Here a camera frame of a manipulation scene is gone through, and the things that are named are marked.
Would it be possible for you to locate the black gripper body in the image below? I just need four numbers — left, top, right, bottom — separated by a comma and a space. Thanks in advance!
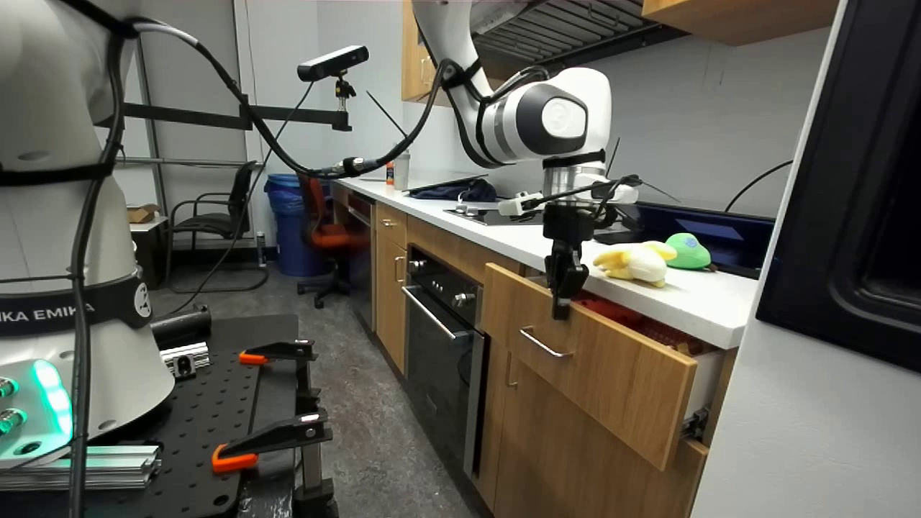
540, 201, 599, 299

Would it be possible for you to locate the wooden-front white drawer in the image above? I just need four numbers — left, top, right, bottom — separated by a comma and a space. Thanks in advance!
475, 260, 729, 471

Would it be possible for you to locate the yellow banana plush toy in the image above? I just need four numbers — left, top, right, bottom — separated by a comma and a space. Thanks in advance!
589, 240, 678, 287

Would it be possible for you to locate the green plush toy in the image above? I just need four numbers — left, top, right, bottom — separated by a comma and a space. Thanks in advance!
661, 231, 717, 273

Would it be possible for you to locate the dark blue cloth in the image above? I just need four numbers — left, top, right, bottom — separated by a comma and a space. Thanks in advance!
411, 175, 501, 204

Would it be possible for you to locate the black oven with steel trim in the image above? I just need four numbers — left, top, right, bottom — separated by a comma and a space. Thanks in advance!
400, 241, 494, 484

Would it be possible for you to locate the wooden base cabinet door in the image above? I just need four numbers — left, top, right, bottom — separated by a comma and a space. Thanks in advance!
475, 327, 707, 518

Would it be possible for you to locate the narrow wooden base cabinet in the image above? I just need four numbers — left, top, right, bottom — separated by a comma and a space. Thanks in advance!
370, 201, 411, 378

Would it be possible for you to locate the black sink basin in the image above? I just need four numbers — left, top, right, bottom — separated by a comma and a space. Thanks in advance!
612, 195, 776, 281

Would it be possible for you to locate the clear plastic bottle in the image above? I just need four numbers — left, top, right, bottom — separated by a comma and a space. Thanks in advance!
392, 153, 415, 195

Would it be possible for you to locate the stainless steel range hood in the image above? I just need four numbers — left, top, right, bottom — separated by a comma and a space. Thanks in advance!
468, 0, 688, 71

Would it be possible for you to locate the red office chair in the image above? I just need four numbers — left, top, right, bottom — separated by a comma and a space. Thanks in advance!
293, 170, 370, 310

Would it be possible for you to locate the grey tall cabinet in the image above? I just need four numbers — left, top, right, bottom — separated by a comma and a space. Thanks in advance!
688, 0, 921, 518

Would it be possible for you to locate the blue trash bin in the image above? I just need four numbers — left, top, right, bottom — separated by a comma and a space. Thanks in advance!
262, 170, 326, 281

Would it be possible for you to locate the orange black bar clamp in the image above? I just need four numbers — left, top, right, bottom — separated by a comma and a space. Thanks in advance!
208, 409, 340, 518
236, 336, 326, 419

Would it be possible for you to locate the black glass built-in appliance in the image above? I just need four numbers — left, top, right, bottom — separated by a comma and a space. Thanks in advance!
757, 0, 921, 375

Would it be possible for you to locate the black office chair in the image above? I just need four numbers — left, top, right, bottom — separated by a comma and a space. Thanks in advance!
166, 159, 265, 294

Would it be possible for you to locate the black box device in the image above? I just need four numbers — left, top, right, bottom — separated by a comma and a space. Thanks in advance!
146, 307, 215, 350

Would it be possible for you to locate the black power cable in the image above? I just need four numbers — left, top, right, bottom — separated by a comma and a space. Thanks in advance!
720, 159, 795, 217

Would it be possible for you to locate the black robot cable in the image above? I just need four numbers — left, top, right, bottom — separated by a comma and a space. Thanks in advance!
133, 17, 556, 181

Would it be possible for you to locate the small wooden wall cabinet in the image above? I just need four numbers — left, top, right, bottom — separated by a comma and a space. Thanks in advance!
400, 0, 439, 107

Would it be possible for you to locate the black stereo camera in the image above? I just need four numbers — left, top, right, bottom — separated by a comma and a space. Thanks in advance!
293, 40, 370, 86

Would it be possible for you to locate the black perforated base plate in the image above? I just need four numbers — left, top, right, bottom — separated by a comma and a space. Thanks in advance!
0, 314, 333, 518

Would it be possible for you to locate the black camera mounting bar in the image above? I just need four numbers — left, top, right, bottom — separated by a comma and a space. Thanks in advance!
95, 100, 350, 133

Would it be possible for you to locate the black cable along robot base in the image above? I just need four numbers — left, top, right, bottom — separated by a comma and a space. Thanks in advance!
61, 0, 139, 518

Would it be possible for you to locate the silver aluminium rail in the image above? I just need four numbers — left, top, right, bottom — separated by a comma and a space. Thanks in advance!
0, 440, 163, 496

